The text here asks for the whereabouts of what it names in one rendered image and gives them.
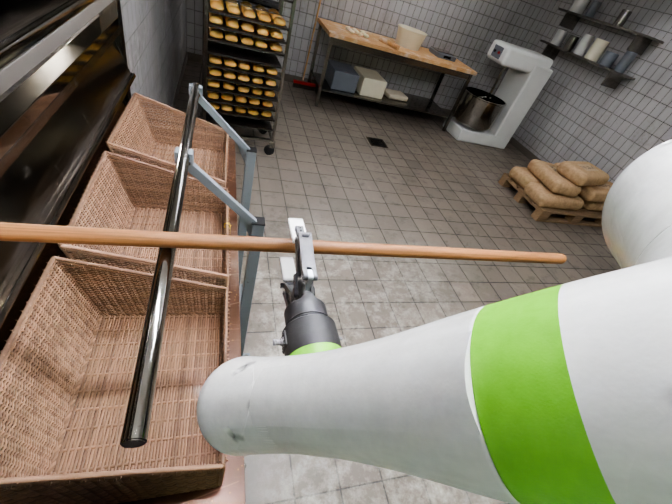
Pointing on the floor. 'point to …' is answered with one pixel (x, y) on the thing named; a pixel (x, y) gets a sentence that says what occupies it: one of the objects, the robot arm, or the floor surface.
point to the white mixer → (503, 106)
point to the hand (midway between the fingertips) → (291, 245)
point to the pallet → (552, 208)
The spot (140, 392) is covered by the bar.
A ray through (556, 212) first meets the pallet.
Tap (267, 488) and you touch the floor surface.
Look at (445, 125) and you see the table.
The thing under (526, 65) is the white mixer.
